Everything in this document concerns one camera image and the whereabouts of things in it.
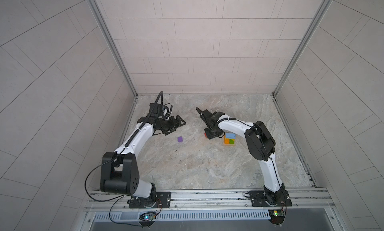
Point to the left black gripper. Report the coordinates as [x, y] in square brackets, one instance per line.
[171, 125]

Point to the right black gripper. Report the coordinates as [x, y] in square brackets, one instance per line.
[206, 130]

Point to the light blue wood block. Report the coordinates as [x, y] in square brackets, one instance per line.
[230, 136]

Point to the natural wood block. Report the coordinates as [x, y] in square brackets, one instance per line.
[229, 144]

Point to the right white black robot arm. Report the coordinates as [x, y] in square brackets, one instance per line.
[261, 146]

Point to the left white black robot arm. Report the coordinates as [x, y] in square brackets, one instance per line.
[119, 170]

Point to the left green circuit board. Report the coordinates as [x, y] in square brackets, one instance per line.
[148, 216]

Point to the right yellow circuit board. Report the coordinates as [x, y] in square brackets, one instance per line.
[277, 216]

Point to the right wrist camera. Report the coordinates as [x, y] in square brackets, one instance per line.
[206, 115]

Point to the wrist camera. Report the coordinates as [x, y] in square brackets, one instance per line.
[206, 115]
[158, 110]

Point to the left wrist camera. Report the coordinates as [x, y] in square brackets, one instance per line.
[158, 110]

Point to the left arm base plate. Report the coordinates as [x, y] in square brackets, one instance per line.
[159, 199]

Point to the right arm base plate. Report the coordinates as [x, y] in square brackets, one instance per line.
[258, 198]

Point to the aluminium mounting rail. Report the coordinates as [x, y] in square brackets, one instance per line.
[234, 199]

